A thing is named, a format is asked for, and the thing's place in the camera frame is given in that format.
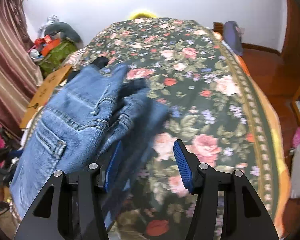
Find grey stuffed pillow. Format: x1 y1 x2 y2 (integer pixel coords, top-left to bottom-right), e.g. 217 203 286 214
44 22 81 43

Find grey backpack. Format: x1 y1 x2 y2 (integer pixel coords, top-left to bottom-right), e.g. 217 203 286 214
223 21 243 56

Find black folded garment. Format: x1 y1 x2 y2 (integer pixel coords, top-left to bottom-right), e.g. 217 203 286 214
91 56 109 69

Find orange box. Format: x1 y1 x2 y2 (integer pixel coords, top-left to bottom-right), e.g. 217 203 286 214
40 38 61 56

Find dark floral bedspread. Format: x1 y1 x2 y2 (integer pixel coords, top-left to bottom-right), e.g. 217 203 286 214
22 17 278 240

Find striped maroon curtain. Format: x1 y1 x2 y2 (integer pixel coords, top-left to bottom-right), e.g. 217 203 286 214
0 0 43 138

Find blue denim jeans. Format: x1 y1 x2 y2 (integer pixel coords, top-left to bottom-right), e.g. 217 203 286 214
10 62 169 227

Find yellow curved footboard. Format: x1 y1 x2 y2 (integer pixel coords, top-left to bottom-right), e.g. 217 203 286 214
129 12 157 20

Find green covered storage box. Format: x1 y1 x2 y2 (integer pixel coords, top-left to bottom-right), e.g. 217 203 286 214
38 40 77 78

